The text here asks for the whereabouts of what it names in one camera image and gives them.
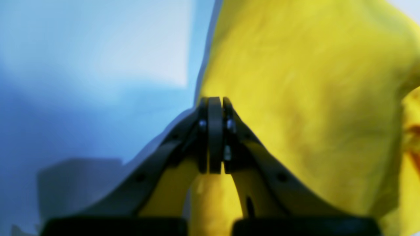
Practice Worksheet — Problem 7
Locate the orange t-shirt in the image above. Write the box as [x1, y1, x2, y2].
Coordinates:
[138, 0, 420, 236]

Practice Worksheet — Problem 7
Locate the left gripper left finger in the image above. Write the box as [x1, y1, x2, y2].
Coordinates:
[41, 98, 209, 236]

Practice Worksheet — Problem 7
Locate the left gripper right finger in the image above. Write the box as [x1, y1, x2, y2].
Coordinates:
[209, 97, 381, 236]

